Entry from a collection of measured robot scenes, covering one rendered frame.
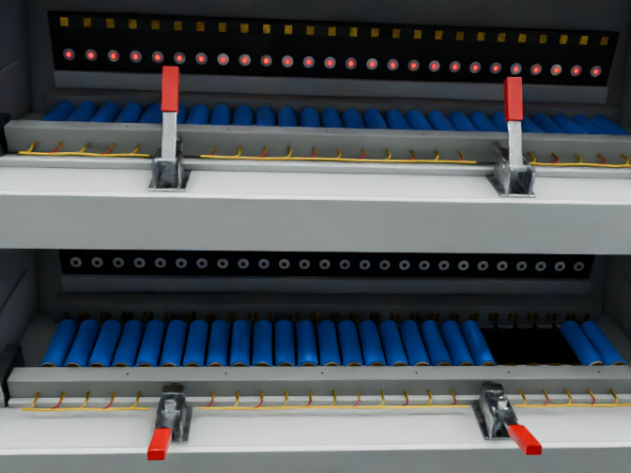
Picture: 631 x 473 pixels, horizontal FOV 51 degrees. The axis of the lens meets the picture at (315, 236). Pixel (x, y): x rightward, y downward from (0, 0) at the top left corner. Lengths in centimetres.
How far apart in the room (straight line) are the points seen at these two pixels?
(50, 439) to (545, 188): 44
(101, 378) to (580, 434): 40
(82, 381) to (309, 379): 19
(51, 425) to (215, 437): 13
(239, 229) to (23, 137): 20
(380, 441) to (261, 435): 10
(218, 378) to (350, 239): 17
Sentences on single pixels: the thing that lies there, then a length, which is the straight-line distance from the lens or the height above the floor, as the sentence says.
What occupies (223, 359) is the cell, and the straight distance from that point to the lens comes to 60.
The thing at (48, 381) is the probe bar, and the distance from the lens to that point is 59.
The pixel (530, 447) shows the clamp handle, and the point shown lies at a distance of 52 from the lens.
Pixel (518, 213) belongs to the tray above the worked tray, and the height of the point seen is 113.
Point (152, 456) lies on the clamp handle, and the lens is 49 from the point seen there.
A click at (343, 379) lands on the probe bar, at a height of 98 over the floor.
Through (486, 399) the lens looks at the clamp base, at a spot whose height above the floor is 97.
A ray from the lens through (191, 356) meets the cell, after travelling 60.
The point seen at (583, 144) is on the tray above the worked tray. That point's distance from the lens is 61.
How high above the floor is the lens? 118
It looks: 9 degrees down
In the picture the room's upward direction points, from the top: 1 degrees clockwise
